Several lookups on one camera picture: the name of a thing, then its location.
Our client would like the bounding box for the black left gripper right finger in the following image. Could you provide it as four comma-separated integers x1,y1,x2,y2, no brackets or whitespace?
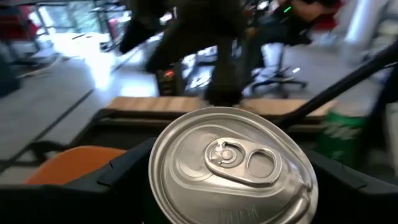
306,148,398,224

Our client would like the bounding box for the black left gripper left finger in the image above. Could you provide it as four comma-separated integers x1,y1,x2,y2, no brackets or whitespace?
15,139,162,224

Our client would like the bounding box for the green Sprite soda can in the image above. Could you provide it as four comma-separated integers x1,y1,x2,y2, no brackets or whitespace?
148,106,320,224

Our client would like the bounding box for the green soda can with label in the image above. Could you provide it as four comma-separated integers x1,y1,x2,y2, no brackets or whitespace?
316,110,368,170

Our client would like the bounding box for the orange plastic bin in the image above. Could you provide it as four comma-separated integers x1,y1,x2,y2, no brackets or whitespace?
24,145,127,186

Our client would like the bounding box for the black computer tower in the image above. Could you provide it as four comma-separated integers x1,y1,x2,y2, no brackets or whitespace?
156,62,185,96

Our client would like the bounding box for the white pillar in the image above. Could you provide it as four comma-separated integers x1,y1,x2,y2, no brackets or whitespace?
341,0,385,44

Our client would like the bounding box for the person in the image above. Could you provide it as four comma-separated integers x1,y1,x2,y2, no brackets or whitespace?
257,0,345,46

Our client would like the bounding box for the black diagonal frame strut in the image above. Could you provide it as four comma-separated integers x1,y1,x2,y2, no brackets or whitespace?
275,40,398,129

